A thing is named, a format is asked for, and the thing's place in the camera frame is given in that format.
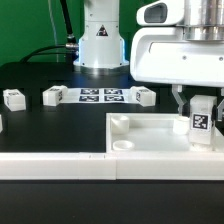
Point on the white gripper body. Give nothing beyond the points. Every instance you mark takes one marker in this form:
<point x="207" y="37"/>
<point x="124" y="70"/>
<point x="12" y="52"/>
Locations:
<point x="180" y="42"/>

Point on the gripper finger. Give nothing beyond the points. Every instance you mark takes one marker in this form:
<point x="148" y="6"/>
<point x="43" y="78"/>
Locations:
<point x="220" y="108"/>
<point x="177" y="91"/>

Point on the white square table top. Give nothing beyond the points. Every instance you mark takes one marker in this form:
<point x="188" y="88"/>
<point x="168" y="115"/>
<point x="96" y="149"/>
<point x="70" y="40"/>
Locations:
<point x="142" y="132"/>

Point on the fiducial marker sheet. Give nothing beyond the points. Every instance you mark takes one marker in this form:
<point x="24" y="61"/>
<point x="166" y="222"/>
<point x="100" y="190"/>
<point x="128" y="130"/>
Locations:
<point x="97" y="95"/>

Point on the white front fence bar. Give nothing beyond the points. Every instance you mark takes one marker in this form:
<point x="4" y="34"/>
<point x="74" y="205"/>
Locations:
<point x="102" y="166"/>

